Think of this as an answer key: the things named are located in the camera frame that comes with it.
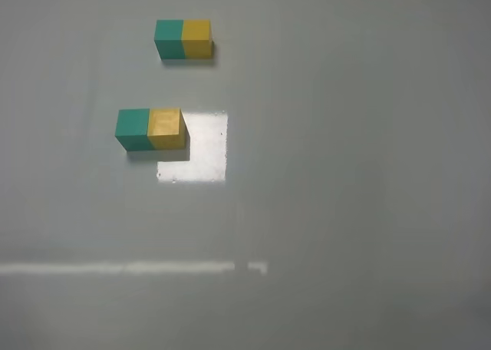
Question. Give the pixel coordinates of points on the yellow template block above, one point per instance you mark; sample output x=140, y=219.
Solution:
x=197, y=39

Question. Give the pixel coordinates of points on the green template block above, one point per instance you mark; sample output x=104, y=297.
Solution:
x=168, y=39

